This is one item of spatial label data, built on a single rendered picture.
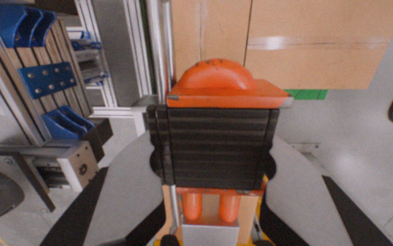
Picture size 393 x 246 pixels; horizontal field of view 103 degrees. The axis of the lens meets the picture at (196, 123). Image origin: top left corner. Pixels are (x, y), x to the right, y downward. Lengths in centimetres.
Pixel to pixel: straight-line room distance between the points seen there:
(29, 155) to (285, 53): 100
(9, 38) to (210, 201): 59
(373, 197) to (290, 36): 241
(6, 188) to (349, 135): 221
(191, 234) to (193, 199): 5
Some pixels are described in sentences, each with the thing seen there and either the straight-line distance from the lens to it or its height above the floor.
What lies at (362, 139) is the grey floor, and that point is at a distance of 218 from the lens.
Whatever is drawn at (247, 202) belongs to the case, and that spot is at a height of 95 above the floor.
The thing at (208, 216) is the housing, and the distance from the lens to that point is 20.
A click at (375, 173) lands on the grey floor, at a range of 261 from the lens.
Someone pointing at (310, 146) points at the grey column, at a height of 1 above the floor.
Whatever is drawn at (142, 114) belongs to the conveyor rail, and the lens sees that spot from 85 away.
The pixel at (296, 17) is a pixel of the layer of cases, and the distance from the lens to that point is 86.
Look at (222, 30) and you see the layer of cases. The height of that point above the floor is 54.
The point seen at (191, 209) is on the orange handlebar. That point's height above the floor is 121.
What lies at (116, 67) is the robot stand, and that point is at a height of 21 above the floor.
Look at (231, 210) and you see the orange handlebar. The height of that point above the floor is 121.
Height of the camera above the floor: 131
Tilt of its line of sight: 63 degrees down
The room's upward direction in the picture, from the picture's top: 175 degrees counter-clockwise
